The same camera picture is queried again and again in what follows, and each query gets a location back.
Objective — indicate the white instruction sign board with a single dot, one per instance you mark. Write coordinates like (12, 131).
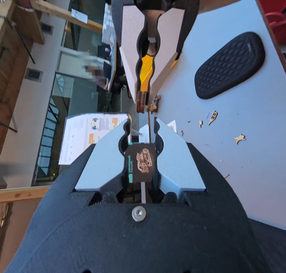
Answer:
(78, 139)

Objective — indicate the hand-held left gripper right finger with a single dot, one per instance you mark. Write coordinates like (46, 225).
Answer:
(178, 165)

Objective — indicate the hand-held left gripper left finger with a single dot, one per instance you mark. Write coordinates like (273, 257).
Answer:
(100, 165)

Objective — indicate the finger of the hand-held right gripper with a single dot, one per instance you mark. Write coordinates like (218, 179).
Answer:
(169, 42)
(129, 42)

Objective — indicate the black wrist rest pad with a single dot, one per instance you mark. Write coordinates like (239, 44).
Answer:
(230, 65)

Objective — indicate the star-shaped wooden offcut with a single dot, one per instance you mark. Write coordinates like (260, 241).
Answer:
(239, 139)

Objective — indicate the slotted wooden offcut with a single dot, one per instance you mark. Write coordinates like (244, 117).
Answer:
(213, 118)

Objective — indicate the grey background work table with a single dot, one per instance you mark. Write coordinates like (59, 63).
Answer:
(112, 60)

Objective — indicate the assembled wooden model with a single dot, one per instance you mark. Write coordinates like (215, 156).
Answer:
(154, 105)

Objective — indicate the red plastic object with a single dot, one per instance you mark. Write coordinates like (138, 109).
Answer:
(274, 9)

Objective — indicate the black model kit box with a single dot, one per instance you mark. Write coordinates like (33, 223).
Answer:
(134, 152)

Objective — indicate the yellow plastic bin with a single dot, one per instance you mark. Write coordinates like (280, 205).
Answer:
(146, 72)

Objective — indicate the round wooden wheel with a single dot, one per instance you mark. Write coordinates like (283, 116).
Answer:
(140, 103)

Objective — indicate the illustrated instruction booklet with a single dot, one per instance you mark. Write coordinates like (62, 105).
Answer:
(172, 126)

